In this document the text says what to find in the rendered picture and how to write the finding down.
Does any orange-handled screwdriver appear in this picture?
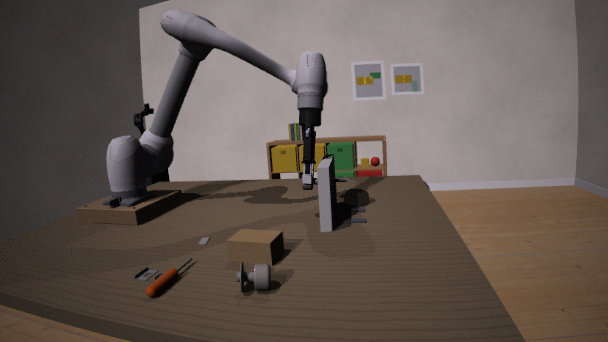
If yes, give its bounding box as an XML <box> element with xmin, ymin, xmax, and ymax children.
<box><xmin>146</xmin><ymin>258</ymin><xmax>192</xmax><ymax>298</ymax></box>

